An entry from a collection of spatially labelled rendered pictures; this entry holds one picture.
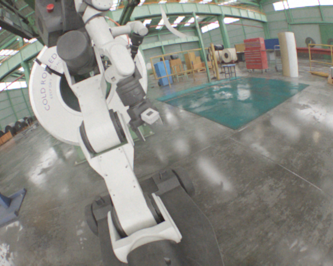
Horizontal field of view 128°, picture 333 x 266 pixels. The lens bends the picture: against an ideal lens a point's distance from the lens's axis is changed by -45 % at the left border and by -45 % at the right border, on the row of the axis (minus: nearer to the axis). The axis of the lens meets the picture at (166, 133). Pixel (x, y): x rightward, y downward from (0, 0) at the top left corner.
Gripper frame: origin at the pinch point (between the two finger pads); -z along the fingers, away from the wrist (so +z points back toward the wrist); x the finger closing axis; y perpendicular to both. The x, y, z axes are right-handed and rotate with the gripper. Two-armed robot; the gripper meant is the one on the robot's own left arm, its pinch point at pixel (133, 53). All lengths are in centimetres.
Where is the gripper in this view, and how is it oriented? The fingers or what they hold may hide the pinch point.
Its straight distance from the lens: 121.4
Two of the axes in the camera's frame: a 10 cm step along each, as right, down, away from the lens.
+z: 3.3, -4.3, -8.4
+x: -0.9, -9.0, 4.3
